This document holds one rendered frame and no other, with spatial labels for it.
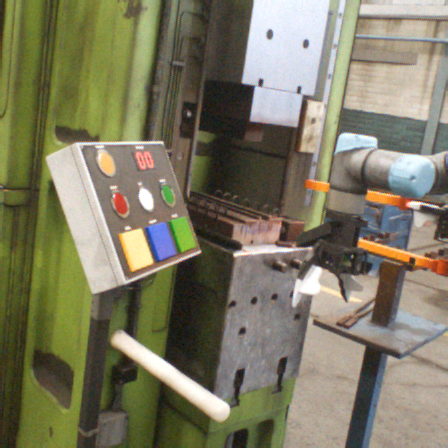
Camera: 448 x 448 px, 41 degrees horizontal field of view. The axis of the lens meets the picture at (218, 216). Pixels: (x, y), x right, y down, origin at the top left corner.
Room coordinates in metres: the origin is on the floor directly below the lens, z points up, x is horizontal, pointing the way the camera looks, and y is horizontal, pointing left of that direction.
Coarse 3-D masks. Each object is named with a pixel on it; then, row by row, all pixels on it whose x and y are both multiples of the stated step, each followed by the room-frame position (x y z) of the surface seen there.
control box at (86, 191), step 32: (64, 160) 1.12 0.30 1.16; (96, 160) 1.15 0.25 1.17; (128, 160) 1.25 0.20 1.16; (160, 160) 1.38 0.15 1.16; (64, 192) 1.12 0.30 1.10; (96, 192) 1.10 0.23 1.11; (128, 192) 1.20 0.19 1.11; (160, 192) 1.32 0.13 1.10; (96, 224) 1.09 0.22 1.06; (128, 224) 1.15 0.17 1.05; (96, 256) 1.09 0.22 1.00; (96, 288) 1.08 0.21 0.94
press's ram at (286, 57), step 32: (224, 0) 1.70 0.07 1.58; (256, 0) 1.62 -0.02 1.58; (288, 0) 1.71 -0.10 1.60; (320, 0) 1.79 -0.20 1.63; (224, 32) 1.69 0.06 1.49; (256, 32) 1.64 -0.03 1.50; (288, 32) 1.72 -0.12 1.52; (320, 32) 1.81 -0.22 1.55; (224, 64) 1.68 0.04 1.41; (256, 64) 1.65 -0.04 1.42; (288, 64) 1.73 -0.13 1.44
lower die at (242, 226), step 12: (192, 204) 1.86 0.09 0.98; (204, 204) 1.85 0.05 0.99; (216, 204) 1.86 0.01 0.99; (192, 216) 1.79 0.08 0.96; (204, 216) 1.75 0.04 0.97; (228, 216) 1.74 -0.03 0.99; (240, 216) 1.74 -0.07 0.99; (252, 216) 1.74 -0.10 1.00; (228, 228) 1.67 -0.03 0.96; (240, 228) 1.67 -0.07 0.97; (252, 228) 1.71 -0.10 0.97; (264, 228) 1.74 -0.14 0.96; (276, 228) 1.78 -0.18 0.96; (240, 240) 1.68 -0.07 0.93; (264, 240) 1.75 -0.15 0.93; (276, 240) 1.79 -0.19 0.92
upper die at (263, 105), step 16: (208, 80) 1.80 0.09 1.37; (208, 96) 1.79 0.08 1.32; (224, 96) 1.74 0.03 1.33; (240, 96) 1.69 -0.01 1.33; (256, 96) 1.66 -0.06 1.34; (272, 96) 1.70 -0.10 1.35; (288, 96) 1.75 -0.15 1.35; (208, 112) 1.78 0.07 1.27; (224, 112) 1.73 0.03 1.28; (240, 112) 1.68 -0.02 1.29; (256, 112) 1.67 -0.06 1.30; (272, 112) 1.71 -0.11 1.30; (288, 112) 1.76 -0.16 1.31
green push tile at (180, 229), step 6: (174, 222) 1.30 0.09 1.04; (180, 222) 1.33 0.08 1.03; (186, 222) 1.35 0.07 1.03; (174, 228) 1.29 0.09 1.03; (180, 228) 1.32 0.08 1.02; (186, 228) 1.34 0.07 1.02; (174, 234) 1.29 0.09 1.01; (180, 234) 1.31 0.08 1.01; (186, 234) 1.33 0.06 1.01; (180, 240) 1.29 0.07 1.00; (186, 240) 1.32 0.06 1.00; (192, 240) 1.34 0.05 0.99; (180, 246) 1.28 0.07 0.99; (186, 246) 1.31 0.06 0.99; (192, 246) 1.33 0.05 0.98; (180, 252) 1.28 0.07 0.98
